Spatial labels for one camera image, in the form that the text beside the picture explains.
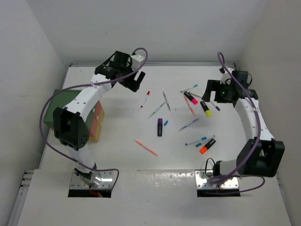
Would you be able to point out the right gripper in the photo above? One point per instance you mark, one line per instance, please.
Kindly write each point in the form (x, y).
(215, 85)

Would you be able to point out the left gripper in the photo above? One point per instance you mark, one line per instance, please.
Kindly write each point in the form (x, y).
(132, 84)

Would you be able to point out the pink highlighter marker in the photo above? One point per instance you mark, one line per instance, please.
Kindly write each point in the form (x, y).
(191, 98)

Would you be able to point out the pink fineliner pen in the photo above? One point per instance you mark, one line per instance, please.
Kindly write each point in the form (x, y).
(188, 104)

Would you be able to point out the green fineliner pen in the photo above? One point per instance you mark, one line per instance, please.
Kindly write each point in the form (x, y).
(156, 110)

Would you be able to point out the teal fineliner pen lower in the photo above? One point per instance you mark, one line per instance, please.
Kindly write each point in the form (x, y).
(202, 142)

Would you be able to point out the green top drawer box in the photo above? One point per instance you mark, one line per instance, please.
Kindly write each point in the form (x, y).
(59, 100)

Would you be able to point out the yellow bottom drawer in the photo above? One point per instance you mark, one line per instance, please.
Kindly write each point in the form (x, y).
(96, 126)

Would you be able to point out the red fineliner pen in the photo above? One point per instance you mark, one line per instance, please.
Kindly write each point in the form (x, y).
(144, 100)

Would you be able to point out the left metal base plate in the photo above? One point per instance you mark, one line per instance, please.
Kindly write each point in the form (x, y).
(98, 180)

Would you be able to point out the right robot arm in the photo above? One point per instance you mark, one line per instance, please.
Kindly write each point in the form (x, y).
(262, 154)

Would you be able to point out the teal fineliner pen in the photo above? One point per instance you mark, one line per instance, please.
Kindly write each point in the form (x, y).
(187, 89)
(202, 142)

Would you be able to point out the violet fineliner pen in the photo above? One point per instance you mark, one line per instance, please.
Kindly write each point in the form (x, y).
(214, 105)

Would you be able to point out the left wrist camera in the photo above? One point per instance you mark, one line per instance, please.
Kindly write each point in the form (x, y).
(137, 60)

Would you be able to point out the coral drawer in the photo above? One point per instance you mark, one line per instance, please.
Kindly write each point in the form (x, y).
(95, 110)

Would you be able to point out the yellow highlighter marker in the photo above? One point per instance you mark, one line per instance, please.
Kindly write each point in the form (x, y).
(205, 108)

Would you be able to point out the grey fineliner pen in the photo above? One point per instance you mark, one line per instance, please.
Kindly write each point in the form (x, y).
(166, 101)

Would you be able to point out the teal fineliner pen top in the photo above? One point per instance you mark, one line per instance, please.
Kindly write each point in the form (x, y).
(187, 89)

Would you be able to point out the light blue fineliner pen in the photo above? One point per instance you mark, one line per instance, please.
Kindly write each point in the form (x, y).
(196, 140)

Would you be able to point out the orange highlighter marker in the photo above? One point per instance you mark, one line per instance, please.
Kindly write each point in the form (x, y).
(208, 145)

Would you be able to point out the purple highlighter marker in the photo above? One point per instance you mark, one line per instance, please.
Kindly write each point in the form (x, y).
(159, 127)

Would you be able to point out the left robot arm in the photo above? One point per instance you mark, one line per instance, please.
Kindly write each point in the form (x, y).
(70, 121)

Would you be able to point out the orange fineliner pen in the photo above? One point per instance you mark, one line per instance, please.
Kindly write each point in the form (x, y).
(146, 148)

